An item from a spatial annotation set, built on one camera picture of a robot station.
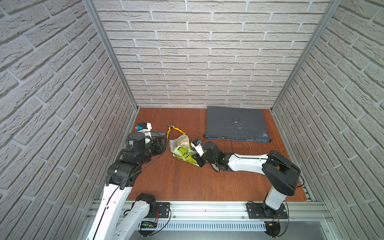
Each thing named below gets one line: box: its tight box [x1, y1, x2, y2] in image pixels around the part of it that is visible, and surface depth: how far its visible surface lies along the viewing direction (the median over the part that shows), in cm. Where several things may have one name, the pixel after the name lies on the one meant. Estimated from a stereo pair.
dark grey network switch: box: [205, 106, 271, 143], surface depth 106 cm
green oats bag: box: [169, 134, 200, 167], surface depth 79 cm
